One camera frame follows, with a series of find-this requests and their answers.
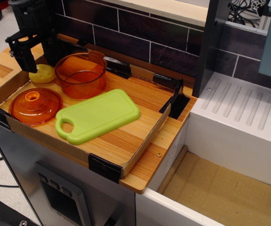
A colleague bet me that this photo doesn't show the orange transparent pot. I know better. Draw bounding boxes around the orange transparent pot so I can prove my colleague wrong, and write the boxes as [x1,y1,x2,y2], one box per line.
[55,50,107,100]

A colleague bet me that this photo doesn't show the dark grey shelf post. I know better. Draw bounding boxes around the dark grey shelf post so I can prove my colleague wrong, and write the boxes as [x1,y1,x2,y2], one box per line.
[192,0,230,97]

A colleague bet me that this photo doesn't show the white toy sink unit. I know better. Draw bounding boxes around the white toy sink unit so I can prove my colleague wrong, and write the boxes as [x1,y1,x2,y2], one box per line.
[136,73,271,226]

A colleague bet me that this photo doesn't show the yellow toy potato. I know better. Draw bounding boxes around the yellow toy potato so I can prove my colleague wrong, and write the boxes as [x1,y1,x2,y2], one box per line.
[29,64,56,84]

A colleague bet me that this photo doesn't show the green plastic cutting board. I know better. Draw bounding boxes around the green plastic cutting board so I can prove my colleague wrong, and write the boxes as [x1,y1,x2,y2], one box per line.
[55,89,140,145]

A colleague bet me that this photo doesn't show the silver toy oven front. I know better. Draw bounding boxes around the silver toy oven front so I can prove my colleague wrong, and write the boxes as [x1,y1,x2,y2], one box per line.
[0,125,136,226]

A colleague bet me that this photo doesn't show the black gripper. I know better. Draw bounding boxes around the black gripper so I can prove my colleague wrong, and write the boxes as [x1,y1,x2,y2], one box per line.
[5,0,61,73]

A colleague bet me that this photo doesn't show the tangled black cables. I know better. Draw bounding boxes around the tangled black cables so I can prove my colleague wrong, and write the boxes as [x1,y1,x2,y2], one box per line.
[227,0,268,26]

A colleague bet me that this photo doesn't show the orange transparent pot lid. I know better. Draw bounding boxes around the orange transparent pot lid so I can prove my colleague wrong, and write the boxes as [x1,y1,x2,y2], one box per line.
[8,88,63,126]

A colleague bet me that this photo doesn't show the cardboard fence with black tape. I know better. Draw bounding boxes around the cardboard fence with black tape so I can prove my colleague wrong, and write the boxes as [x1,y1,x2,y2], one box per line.
[0,38,190,185]

